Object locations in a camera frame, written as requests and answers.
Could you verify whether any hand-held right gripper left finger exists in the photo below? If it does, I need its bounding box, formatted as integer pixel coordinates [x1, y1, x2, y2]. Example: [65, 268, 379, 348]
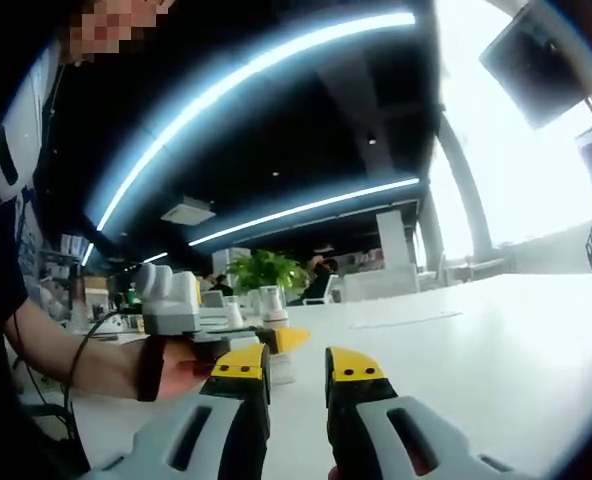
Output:
[79, 342, 273, 480]

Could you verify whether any white side table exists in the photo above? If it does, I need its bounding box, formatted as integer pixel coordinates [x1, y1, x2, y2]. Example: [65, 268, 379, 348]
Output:
[443, 259, 507, 286]

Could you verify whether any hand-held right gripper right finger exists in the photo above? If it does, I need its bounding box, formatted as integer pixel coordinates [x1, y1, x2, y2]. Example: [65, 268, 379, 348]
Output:
[324, 346, 520, 480]

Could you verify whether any person's left hand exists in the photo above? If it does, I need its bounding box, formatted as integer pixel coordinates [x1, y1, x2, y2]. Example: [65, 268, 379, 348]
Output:
[159, 343, 220, 402]

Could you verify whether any straight ceiling light strip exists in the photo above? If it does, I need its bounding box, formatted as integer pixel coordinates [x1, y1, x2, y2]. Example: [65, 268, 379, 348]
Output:
[187, 177, 421, 248]

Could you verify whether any white pump bottle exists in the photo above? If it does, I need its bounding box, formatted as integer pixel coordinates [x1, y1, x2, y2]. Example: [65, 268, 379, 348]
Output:
[259, 288, 298, 386]

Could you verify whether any white office chair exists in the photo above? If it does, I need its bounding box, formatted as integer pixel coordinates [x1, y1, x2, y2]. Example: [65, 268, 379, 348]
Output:
[300, 273, 342, 305]

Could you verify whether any long curved ceiling light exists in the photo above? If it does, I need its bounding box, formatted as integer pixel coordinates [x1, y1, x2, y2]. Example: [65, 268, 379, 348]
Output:
[94, 12, 417, 232]

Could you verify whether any small square clear cover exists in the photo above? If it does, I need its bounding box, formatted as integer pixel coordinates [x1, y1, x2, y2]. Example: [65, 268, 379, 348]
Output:
[258, 284, 289, 326]

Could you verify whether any dark hanging monitor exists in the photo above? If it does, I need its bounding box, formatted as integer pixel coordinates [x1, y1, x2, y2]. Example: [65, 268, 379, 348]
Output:
[478, 0, 592, 131]

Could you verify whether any green potted plant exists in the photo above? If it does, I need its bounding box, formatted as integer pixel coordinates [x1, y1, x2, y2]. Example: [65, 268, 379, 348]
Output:
[225, 249, 310, 309]

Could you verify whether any white chest-worn device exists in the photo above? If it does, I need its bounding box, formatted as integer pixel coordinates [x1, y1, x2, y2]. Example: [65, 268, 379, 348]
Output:
[0, 117, 45, 204]

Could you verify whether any clear glass pump bottle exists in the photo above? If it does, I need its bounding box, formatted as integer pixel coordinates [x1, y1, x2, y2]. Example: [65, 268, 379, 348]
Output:
[223, 301, 244, 332]

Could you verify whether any person's dark shirt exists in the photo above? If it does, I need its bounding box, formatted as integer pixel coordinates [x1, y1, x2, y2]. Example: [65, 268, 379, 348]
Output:
[0, 29, 92, 480]

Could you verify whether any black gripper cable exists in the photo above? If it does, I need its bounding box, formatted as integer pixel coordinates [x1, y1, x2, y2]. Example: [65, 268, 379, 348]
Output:
[5, 309, 125, 441]

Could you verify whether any black wrist strap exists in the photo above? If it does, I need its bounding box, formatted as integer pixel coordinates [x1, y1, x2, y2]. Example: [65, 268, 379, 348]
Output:
[136, 339, 166, 403]

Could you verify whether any ceiling air vent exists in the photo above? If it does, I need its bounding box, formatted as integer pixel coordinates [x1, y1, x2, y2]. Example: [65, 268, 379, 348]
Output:
[160, 195, 216, 225]

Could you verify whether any storage shelf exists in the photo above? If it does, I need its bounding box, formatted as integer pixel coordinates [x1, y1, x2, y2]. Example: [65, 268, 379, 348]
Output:
[40, 234, 90, 281]

